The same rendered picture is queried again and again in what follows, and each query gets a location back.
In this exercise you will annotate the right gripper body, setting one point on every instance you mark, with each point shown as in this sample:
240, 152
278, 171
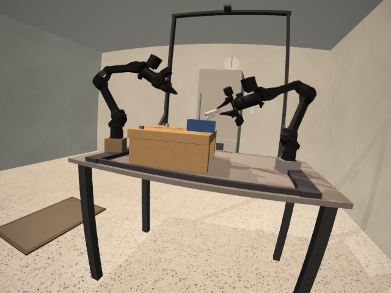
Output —
155, 80

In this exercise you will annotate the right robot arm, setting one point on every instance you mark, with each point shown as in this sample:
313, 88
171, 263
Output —
101, 83

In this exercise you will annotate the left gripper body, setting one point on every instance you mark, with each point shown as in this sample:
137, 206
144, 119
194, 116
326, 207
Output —
240, 104

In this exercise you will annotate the blue open-top tray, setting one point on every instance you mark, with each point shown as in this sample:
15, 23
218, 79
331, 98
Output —
201, 125

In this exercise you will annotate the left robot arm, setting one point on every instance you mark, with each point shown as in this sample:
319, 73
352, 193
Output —
289, 136

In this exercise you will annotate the black metal overhead frame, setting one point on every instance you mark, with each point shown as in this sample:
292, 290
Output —
164, 118

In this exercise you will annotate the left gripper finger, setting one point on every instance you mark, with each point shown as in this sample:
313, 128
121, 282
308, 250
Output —
229, 113
223, 104

